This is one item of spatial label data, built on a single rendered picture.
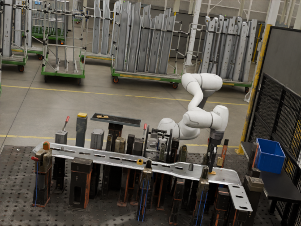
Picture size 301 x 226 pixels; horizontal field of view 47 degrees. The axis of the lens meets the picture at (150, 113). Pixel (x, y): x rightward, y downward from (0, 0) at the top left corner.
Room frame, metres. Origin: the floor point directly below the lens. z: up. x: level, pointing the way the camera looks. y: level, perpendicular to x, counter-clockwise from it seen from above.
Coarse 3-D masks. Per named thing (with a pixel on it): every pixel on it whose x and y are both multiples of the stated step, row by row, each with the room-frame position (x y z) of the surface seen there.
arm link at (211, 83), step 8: (208, 80) 2.60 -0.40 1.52; (216, 80) 2.63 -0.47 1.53; (208, 88) 2.61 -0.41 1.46; (216, 88) 2.63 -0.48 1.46; (208, 96) 2.68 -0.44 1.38; (200, 104) 2.73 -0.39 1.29; (184, 128) 2.87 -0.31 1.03; (192, 128) 2.87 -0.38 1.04; (184, 136) 2.90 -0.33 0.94; (192, 136) 2.92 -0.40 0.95
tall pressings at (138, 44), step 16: (128, 16) 9.07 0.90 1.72; (144, 16) 9.42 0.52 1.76; (160, 16) 9.51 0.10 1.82; (144, 32) 9.42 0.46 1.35; (160, 32) 9.47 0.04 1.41; (128, 48) 9.51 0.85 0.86; (144, 48) 9.65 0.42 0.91; (160, 48) 9.68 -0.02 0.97; (128, 64) 9.03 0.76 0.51; (144, 64) 9.38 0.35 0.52; (160, 64) 9.48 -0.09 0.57
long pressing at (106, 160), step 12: (60, 144) 2.21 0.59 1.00; (60, 156) 2.04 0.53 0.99; (72, 156) 2.05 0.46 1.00; (84, 156) 2.08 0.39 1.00; (96, 156) 2.10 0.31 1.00; (108, 156) 2.13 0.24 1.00; (120, 156) 2.16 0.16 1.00; (132, 156) 2.18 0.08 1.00; (132, 168) 2.02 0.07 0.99; (156, 168) 2.06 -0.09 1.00; (168, 168) 2.08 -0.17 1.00; (216, 168) 2.19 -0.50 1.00; (216, 180) 2.01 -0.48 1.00; (228, 180) 2.03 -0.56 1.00; (240, 180) 2.07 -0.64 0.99
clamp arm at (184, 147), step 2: (184, 144) 2.27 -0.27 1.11; (182, 146) 2.26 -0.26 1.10; (184, 146) 2.26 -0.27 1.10; (186, 146) 2.26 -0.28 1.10; (182, 148) 2.26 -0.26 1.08; (184, 148) 2.25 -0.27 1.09; (186, 148) 2.26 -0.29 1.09; (182, 150) 2.26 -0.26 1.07; (184, 150) 2.25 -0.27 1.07; (186, 150) 2.26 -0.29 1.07; (182, 152) 2.25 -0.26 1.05; (184, 152) 2.25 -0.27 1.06; (182, 154) 2.25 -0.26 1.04; (184, 154) 2.25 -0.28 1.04; (182, 156) 2.25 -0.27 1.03; (184, 156) 2.25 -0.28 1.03; (180, 158) 2.25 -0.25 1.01; (182, 158) 2.24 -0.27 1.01; (184, 158) 2.24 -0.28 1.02; (180, 160) 2.24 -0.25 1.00; (182, 160) 2.24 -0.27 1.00; (184, 160) 2.24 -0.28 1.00
